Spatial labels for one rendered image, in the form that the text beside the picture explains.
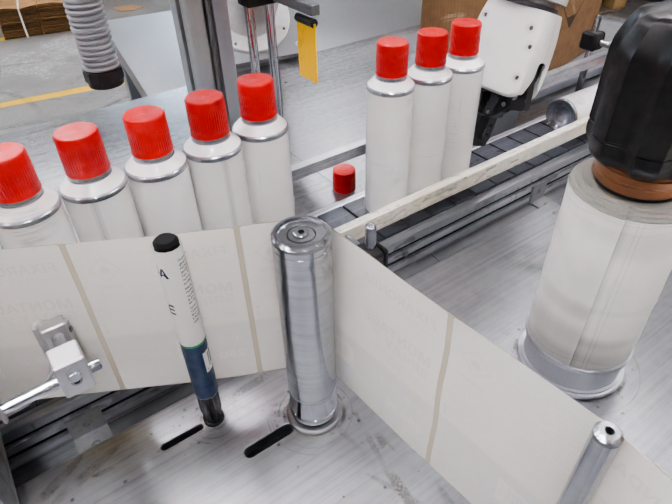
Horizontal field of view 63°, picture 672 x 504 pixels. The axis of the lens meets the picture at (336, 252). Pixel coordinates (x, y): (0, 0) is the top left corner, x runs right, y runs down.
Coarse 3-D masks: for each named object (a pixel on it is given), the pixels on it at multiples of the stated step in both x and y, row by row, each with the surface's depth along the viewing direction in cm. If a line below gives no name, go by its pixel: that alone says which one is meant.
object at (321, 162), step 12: (588, 60) 83; (600, 60) 85; (552, 72) 80; (564, 72) 81; (576, 72) 83; (348, 144) 64; (360, 144) 64; (324, 156) 62; (336, 156) 62; (348, 156) 64; (300, 168) 60; (312, 168) 61; (324, 168) 62
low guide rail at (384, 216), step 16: (560, 128) 76; (576, 128) 77; (528, 144) 73; (544, 144) 74; (560, 144) 77; (496, 160) 70; (512, 160) 71; (464, 176) 67; (480, 176) 69; (416, 192) 64; (432, 192) 65; (448, 192) 66; (384, 208) 62; (400, 208) 62; (416, 208) 64; (352, 224) 60; (384, 224) 62
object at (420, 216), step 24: (504, 144) 80; (576, 144) 80; (528, 168) 75; (480, 192) 71; (336, 216) 67; (360, 216) 67; (408, 216) 67; (432, 216) 67; (360, 240) 63; (24, 408) 46
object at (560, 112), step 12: (564, 96) 81; (576, 96) 81; (588, 96) 81; (552, 108) 82; (564, 108) 81; (576, 108) 79; (588, 108) 80; (552, 120) 83; (564, 120) 82; (576, 120) 80
